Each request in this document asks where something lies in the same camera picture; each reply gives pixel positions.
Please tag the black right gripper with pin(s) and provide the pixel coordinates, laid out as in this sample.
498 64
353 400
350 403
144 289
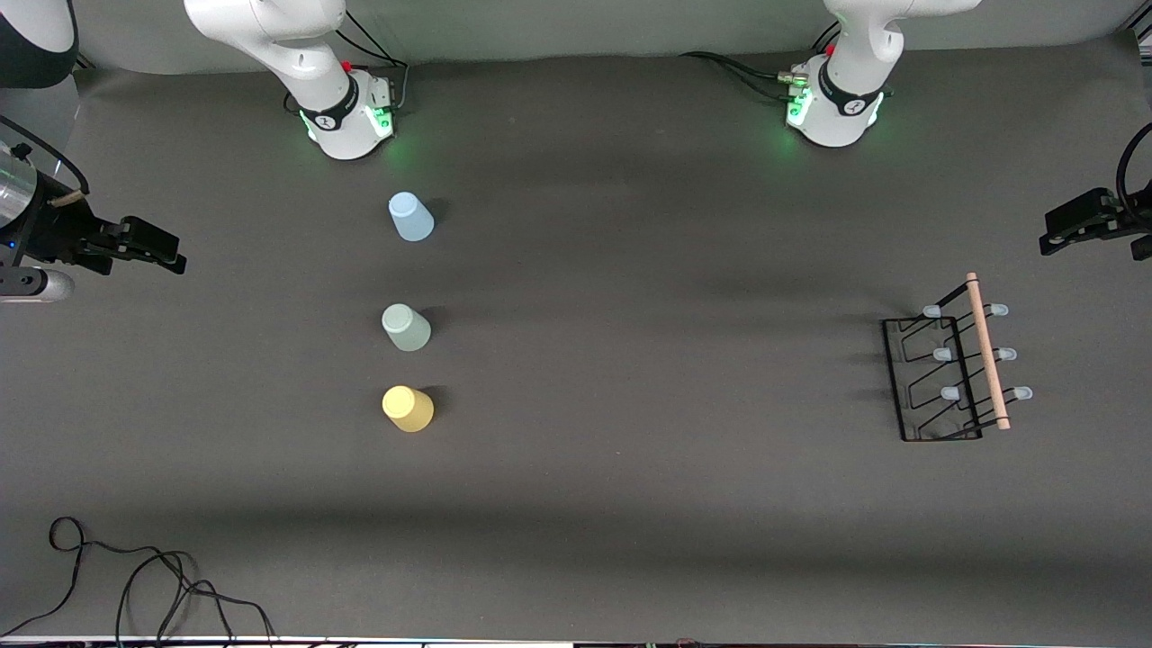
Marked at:
65 232

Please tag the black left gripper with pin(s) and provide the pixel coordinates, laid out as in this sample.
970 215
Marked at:
1100 216

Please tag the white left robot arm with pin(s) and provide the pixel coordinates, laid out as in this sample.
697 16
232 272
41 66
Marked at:
855 54

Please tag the pale green plastic cup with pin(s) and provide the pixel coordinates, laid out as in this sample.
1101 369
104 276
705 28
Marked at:
407 328

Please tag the light blue plastic cup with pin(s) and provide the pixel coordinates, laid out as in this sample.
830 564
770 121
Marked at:
411 218

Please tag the yellow plastic cup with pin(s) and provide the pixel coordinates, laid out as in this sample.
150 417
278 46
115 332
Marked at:
408 409

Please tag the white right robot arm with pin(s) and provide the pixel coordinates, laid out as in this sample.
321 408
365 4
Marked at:
270 36

